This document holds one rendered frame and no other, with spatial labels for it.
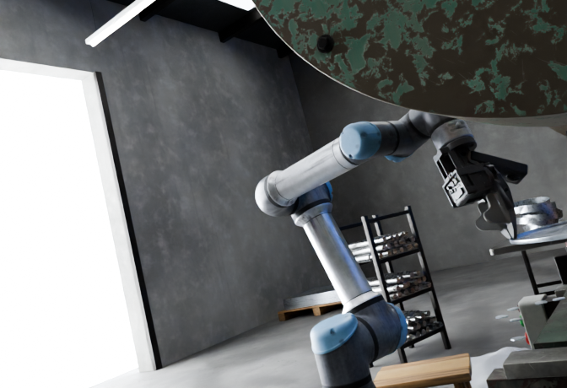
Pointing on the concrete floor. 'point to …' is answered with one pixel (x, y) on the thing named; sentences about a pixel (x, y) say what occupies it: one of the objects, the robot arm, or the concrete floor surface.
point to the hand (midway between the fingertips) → (514, 232)
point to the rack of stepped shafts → (379, 245)
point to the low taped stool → (428, 373)
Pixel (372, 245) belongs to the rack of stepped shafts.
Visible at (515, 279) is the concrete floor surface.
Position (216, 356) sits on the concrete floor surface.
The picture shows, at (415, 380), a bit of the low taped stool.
